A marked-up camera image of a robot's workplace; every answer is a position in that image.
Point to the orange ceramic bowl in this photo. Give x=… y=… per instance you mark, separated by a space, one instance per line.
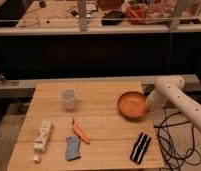
x=132 y=104

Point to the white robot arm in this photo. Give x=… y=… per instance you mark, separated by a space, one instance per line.
x=169 y=88

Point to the black bowl in background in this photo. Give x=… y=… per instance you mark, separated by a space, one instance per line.
x=113 y=17

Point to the translucent plastic cup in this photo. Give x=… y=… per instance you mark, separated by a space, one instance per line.
x=68 y=98

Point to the orange toy carrot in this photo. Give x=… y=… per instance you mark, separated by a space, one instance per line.
x=78 y=131

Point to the white tube bottle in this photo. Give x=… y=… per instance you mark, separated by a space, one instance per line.
x=42 y=140

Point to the orange crate in background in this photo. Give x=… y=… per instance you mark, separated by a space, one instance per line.
x=136 y=14

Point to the metal frame post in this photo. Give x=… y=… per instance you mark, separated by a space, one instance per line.
x=81 y=4

